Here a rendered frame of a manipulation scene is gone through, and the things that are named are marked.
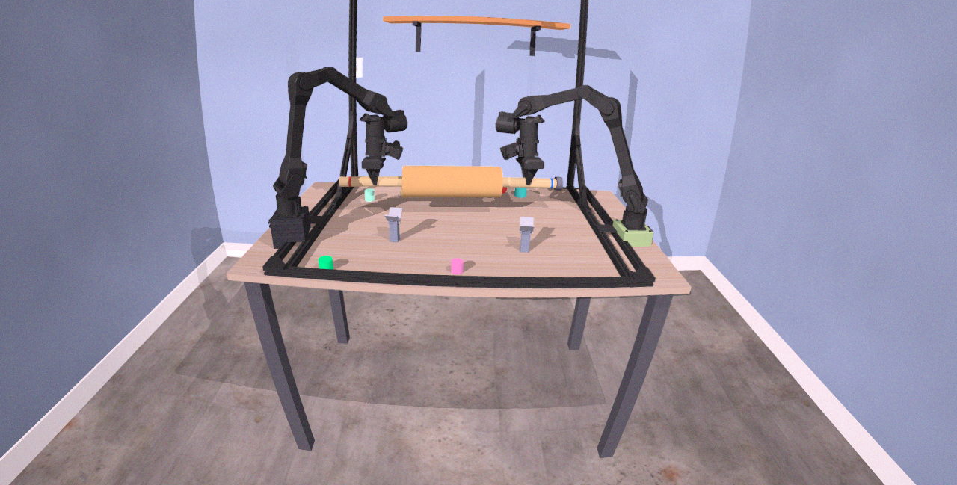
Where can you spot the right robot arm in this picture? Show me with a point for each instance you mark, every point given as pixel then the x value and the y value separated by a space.
pixel 300 88

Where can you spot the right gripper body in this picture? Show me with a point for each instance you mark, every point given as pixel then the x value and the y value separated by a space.
pixel 373 159

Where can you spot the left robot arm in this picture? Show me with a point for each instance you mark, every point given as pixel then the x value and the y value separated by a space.
pixel 610 110

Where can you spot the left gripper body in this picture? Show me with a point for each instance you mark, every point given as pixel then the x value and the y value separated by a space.
pixel 529 146

